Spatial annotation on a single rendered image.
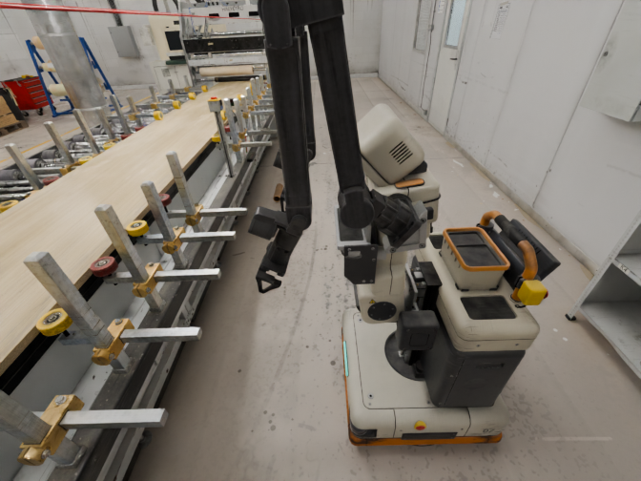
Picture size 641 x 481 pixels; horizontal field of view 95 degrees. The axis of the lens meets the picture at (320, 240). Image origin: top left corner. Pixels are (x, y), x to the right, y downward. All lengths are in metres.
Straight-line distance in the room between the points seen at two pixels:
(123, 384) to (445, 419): 1.19
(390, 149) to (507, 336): 0.68
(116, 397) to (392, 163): 1.04
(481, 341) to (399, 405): 0.52
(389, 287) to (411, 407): 0.60
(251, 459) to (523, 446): 1.23
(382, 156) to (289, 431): 1.36
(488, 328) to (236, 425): 1.26
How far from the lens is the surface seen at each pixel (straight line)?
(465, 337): 1.05
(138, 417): 0.93
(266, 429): 1.72
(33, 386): 1.28
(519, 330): 1.11
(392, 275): 1.01
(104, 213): 1.10
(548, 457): 1.89
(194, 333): 1.03
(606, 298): 2.50
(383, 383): 1.48
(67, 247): 1.55
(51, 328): 1.18
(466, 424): 1.52
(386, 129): 0.76
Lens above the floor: 1.58
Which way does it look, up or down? 37 degrees down
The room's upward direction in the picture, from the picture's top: 3 degrees counter-clockwise
